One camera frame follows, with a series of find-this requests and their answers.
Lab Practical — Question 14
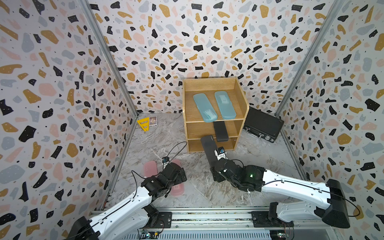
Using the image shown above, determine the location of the yellow triangular object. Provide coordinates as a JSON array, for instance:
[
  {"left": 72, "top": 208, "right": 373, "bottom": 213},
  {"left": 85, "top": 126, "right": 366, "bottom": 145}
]
[{"left": 137, "top": 117, "right": 150, "bottom": 132}]

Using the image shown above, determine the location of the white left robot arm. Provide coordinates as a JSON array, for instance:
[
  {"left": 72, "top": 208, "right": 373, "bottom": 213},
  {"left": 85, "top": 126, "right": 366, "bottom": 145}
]
[{"left": 67, "top": 163, "right": 187, "bottom": 240}]

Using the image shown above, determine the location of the small card box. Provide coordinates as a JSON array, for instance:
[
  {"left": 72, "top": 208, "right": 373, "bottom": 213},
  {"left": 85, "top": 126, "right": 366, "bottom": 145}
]
[{"left": 149, "top": 117, "right": 158, "bottom": 127}]

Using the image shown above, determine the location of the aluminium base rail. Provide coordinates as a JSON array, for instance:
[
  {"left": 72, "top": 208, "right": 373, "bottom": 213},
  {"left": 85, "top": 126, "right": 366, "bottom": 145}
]
[{"left": 109, "top": 207, "right": 344, "bottom": 240}]

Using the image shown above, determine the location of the pink pencil case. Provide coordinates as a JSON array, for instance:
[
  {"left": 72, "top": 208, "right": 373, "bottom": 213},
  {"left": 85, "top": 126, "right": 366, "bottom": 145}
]
[
  {"left": 143, "top": 161, "right": 158, "bottom": 178},
  {"left": 171, "top": 159, "right": 185, "bottom": 197}
]

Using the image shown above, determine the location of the aluminium corner post right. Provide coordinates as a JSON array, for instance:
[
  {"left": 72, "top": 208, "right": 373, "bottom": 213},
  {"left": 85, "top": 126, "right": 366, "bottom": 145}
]
[{"left": 274, "top": 0, "right": 346, "bottom": 117}]

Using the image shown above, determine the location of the translucent blue pencil case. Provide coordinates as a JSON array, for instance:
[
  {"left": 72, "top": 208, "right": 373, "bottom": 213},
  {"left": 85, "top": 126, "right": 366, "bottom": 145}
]
[
  {"left": 193, "top": 93, "right": 218, "bottom": 123},
  {"left": 215, "top": 91, "right": 237, "bottom": 120}
]

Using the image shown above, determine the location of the aluminium corner post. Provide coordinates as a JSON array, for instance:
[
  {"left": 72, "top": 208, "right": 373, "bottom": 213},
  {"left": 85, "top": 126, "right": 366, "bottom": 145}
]
[
  {"left": 78, "top": 1, "right": 139, "bottom": 119},
  {"left": 274, "top": 0, "right": 346, "bottom": 117}
]

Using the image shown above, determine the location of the black pencil case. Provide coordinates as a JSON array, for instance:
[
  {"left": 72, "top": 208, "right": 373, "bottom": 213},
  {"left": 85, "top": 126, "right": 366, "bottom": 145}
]
[
  {"left": 213, "top": 121, "right": 229, "bottom": 142},
  {"left": 201, "top": 135, "right": 218, "bottom": 169}
]

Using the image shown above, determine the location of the black aluminium briefcase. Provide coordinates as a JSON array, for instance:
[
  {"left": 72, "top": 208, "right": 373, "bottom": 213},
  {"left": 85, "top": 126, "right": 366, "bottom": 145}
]
[{"left": 243, "top": 108, "right": 284, "bottom": 143}]

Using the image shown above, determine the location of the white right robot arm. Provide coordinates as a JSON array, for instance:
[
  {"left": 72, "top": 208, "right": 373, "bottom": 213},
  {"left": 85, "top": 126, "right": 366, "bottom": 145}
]
[{"left": 208, "top": 154, "right": 351, "bottom": 229}]

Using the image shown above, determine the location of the aluminium corner post left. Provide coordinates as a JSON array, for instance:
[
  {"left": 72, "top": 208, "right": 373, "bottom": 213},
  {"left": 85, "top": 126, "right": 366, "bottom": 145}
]
[{"left": 78, "top": 1, "right": 139, "bottom": 119}]

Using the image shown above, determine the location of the wooden three-tier shelf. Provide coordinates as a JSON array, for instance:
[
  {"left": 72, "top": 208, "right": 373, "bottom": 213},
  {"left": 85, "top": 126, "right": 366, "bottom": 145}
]
[{"left": 183, "top": 78, "right": 250, "bottom": 153}]

